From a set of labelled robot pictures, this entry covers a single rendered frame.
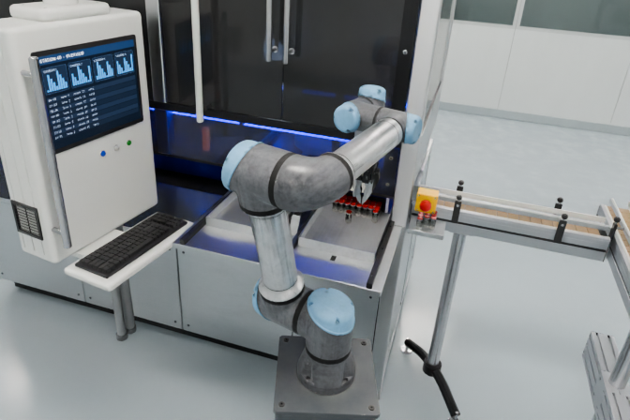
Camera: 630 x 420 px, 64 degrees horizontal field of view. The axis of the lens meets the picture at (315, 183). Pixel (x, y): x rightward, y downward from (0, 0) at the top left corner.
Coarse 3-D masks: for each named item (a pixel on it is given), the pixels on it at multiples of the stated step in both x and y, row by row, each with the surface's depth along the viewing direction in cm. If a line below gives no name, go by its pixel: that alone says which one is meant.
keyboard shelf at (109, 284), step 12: (96, 240) 180; (108, 240) 180; (168, 240) 181; (84, 252) 173; (156, 252) 174; (72, 264) 165; (132, 264) 167; (144, 264) 170; (72, 276) 163; (84, 276) 161; (96, 276) 161; (120, 276) 161; (108, 288) 157
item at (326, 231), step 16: (320, 208) 189; (320, 224) 182; (336, 224) 183; (352, 224) 184; (368, 224) 184; (384, 224) 185; (304, 240) 168; (320, 240) 173; (336, 240) 173; (352, 240) 174; (368, 240) 174; (352, 256) 164; (368, 256) 162
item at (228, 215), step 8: (232, 192) 194; (224, 200) 188; (232, 200) 195; (216, 208) 182; (224, 208) 189; (232, 208) 189; (240, 208) 190; (208, 216) 177; (216, 216) 183; (224, 216) 184; (232, 216) 184; (240, 216) 184; (248, 216) 185; (288, 216) 180; (208, 224) 177; (216, 224) 176; (224, 224) 175; (232, 224) 174; (240, 224) 173; (248, 224) 179; (240, 232) 174; (248, 232) 173
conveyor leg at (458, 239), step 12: (456, 240) 196; (456, 252) 198; (456, 264) 200; (444, 276) 206; (456, 276) 203; (444, 288) 206; (444, 300) 208; (444, 312) 210; (444, 324) 214; (432, 336) 219; (432, 348) 220; (432, 360) 222
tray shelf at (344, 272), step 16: (192, 224) 178; (176, 240) 168; (192, 240) 169; (208, 240) 169; (224, 240) 170; (240, 240) 170; (224, 256) 162; (240, 256) 162; (256, 256) 162; (304, 256) 164; (320, 256) 164; (384, 256) 166; (304, 272) 156; (320, 272) 157; (336, 272) 157; (352, 272) 158; (368, 272) 158; (384, 272) 158; (352, 288) 152
